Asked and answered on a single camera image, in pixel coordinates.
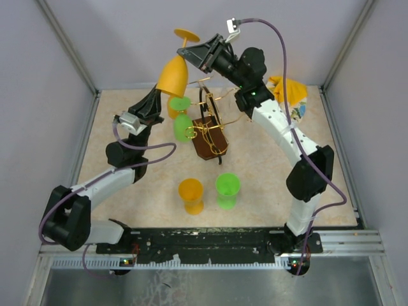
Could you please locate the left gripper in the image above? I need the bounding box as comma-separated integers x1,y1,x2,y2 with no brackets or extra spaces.
127,84,165,157

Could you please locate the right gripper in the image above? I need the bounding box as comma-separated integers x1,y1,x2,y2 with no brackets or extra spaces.
175,36,245,90

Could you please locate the yellow plastic goblet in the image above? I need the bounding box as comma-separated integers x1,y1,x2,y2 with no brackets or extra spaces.
167,96,190,119

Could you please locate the green goblet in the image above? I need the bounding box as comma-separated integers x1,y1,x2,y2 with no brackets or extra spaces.
173,97,194,142
215,173,240,210

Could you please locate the green goblet front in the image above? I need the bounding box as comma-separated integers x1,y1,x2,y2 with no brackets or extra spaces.
215,173,240,210

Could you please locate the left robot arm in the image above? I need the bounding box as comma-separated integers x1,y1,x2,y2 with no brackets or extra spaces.
38,88,164,253

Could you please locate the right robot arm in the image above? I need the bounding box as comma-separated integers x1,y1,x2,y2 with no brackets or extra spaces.
177,34,334,252

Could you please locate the yellow floral cloth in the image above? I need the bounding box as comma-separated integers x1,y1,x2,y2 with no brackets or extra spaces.
266,76,308,122

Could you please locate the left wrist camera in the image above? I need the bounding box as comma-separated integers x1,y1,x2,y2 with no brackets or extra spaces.
113,112,147,136

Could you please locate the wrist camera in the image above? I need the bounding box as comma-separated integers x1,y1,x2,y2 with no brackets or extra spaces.
225,18,241,43
113,112,147,136

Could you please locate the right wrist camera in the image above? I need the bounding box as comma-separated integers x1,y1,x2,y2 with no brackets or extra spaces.
225,18,241,43

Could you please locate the gold wire wine glass rack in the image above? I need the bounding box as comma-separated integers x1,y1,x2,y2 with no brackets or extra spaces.
185,77,245,165

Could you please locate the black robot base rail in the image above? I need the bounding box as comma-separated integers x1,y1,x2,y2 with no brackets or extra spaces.
96,227,323,264

